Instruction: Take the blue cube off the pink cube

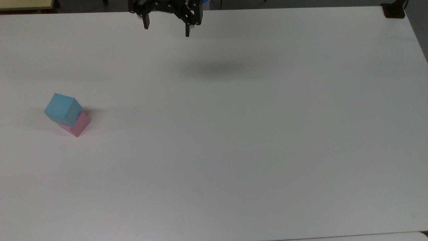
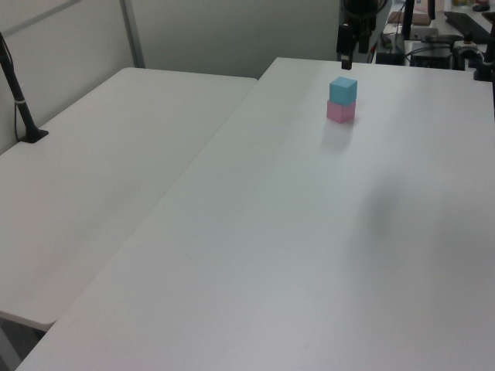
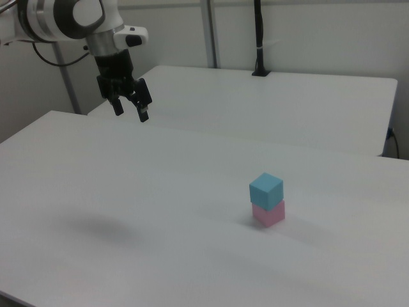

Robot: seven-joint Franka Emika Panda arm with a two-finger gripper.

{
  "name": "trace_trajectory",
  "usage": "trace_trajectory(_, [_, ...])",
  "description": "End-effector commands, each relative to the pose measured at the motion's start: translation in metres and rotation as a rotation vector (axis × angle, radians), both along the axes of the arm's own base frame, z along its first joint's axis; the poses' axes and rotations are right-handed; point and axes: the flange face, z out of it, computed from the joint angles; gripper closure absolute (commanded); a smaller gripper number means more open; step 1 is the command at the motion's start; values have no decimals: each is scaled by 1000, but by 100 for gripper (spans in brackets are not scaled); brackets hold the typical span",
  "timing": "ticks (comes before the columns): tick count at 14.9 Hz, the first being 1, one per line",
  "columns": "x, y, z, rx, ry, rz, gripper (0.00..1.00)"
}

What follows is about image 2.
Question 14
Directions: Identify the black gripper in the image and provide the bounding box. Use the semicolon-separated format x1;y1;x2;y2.
336;0;379;71

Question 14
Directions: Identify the blue cube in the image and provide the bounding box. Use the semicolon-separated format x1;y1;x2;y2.
329;76;358;104

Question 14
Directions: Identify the pink cube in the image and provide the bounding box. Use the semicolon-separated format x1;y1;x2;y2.
326;99;357;124

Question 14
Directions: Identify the brown cardboard box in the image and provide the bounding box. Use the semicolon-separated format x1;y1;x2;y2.
387;0;439;27

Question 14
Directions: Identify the black electronic device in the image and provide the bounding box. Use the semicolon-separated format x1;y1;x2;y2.
409;34;466;71

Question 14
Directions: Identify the black keyboard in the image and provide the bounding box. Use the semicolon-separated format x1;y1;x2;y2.
443;11;495;45

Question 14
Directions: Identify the black table clamp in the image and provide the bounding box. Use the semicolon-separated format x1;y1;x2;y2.
472;33;495;83

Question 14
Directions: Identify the white side table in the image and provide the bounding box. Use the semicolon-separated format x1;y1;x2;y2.
0;66;260;333

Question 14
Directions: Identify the black monitor post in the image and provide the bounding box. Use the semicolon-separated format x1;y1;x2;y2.
401;0;417;40

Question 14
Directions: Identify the black camera stand pole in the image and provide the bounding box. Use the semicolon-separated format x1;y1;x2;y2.
0;30;50;145

